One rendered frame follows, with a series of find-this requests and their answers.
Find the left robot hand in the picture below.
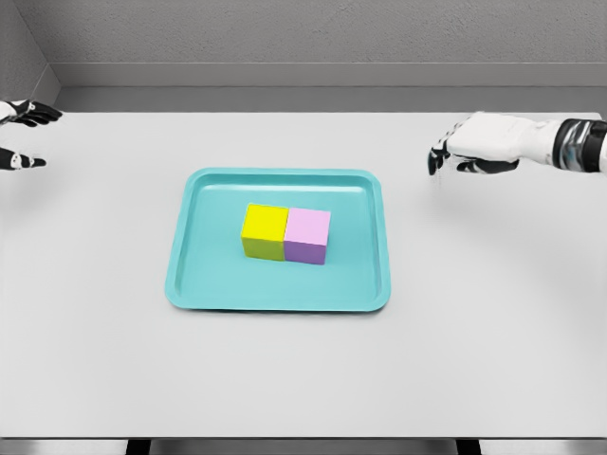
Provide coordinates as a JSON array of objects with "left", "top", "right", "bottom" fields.
[{"left": 0, "top": 99, "right": 64, "bottom": 173}]

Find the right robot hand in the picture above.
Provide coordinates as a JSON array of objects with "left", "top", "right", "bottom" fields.
[{"left": 426, "top": 111, "right": 540, "bottom": 177}]

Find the pink cube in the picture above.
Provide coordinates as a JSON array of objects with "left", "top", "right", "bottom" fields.
[{"left": 283, "top": 206, "right": 333, "bottom": 266}]

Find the yellow cube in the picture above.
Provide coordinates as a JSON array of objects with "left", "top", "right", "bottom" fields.
[{"left": 240, "top": 203, "right": 290, "bottom": 263}]

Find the teal rectangular tray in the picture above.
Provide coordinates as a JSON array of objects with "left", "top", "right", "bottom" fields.
[{"left": 164, "top": 167, "right": 394, "bottom": 315}]

